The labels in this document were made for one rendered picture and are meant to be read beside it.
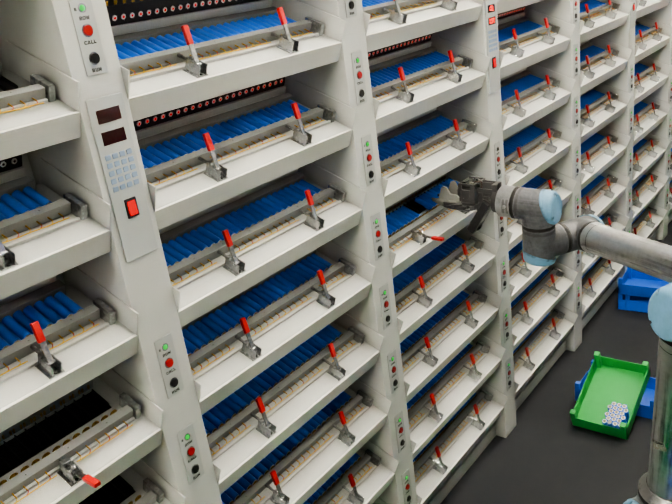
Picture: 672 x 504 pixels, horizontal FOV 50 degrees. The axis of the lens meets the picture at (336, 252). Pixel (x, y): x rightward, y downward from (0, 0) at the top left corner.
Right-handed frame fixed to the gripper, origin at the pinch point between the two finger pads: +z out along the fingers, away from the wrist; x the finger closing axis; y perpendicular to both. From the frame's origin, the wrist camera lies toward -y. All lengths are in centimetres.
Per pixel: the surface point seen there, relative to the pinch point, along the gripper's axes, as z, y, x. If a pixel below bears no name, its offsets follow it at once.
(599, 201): -4, -46, -137
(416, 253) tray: -5.3, -7.8, 22.7
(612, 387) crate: -36, -92, -61
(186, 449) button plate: -6, -14, 111
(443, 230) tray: -5.0, -6.8, 6.8
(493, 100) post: -4.7, 24.0, -28.7
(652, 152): -6, -44, -216
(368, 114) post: -4, 35, 38
